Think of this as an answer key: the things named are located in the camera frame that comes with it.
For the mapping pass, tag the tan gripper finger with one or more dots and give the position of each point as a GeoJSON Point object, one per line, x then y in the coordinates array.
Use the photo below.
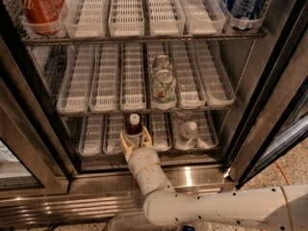
{"type": "Point", "coordinates": [147, 138]}
{"type": "Point", "coordinates": [126, 146]}

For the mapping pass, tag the dark bottle with white cap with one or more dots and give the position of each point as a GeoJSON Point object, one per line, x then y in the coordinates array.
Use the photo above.
{"type": "Point", "coordinates": [133, 128]}

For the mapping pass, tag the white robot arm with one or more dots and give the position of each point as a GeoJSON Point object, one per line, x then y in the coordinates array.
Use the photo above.
{"type": "Point", "coordinates": [274, 209]}

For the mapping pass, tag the clear water bottle front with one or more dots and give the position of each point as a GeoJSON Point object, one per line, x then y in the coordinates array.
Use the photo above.
{"type": "Point", "coordinates": [187, 136]}

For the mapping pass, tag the clear water bottle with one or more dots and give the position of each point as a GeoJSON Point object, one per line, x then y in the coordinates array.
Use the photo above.
{"type": "Point", "coordinates": [187, 136]}
{"type": "Point", "coordinates": [183, 116]}

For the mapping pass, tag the clear water bottle rear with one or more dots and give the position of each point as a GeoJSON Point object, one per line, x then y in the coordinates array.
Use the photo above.
{"type": "Point", "coordinates": [183, 116]}

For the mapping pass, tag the blue bottle cap in bin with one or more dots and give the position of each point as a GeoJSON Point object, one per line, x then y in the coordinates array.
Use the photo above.
{"type": "Point", "coordinates": [188, 228]}

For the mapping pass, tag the stainless steel fridge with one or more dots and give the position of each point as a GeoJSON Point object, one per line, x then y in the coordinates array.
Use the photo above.
{"type": "Point", "coordinates": [45, 180]}

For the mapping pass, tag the fridge door right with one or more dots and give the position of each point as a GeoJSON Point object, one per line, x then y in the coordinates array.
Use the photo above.
{"type": "Point", "coordinates": [275, 119]}

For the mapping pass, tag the white tray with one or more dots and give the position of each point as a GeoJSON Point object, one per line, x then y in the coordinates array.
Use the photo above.
{"type": "Point", "coordinates": [212, 72]}
{"type": "Point", "coordinates": [75, 92]}
{"type": "Point", "coordinates": [203, 17]}
{"type": "Point", "coordinates": [104, 82]}
{"type": "Point", "coordinates": [166, 17]}
{"type": "Point", "coordinates": [87, 19]}
{"type": "Point", "coordinates": [91, 136]}
{"type": "Point", "coordinates": [113, 126]}
{"type": "Point", "coordinates": [190, 90]}
{"type": "Point", "coordinates": [126, 18]}
{"type": "Point", "coordinates": [160, 132]}
{"type": "Point", "coordinates": [132, 78]}

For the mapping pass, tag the green white soda can front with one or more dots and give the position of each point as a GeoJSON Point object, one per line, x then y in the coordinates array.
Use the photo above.
{"type": "Point", "coordinates": [163, 90]}

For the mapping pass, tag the clear plastic bin on floor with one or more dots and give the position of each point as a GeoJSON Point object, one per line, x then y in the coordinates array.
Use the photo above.
{"type": "Point", "coordinates": [140, 223]}

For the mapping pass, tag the silver soda can rear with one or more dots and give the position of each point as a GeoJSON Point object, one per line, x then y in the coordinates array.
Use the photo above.
{"type": "Point", "coordinates": [161, 62]}

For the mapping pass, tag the red cola can front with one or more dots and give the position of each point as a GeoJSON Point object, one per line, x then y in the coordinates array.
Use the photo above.
{"type": "Point", "coordinates": [42, 16]}

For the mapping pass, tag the blue silver can middle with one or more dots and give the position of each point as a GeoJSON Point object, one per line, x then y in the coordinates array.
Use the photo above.
{"type": "Point", "coordinates": [243, 9]}

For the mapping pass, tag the blue can right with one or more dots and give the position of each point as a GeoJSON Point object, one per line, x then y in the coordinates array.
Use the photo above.
{"type": "Point", "coordinates": [259, 10]}

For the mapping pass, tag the middle wire shelf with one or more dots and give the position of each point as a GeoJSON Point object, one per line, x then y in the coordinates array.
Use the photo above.
{"type": "Point", "coordinates": [88, 112]}

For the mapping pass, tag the wire shelf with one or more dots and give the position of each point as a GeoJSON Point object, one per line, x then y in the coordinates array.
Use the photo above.
{"type": "Point", "coordinates": [88, 112]}
{"type": "Point", "coordinates": [71, 41]}

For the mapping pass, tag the top wire shelf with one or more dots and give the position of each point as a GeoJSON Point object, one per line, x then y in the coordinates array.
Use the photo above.
{"type": "Point", "coordinates": [71, 41]}

